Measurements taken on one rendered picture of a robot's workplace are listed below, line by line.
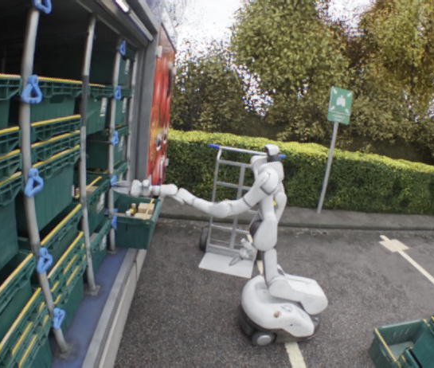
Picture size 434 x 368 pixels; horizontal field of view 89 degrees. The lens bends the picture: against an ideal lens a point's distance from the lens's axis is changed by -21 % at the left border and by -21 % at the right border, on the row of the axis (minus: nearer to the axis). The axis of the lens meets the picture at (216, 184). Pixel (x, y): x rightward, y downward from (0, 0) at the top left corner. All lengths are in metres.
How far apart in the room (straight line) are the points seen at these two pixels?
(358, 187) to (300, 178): 1.21
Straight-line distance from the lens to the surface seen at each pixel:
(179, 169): 4.41
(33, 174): 0.88
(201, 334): 2.26
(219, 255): 3.23
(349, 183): 5.22
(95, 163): 1.85
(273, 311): 2.03
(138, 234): 1.93
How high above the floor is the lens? 1.67
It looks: 17 degrees down
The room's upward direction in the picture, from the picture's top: 7 degrees clockwise
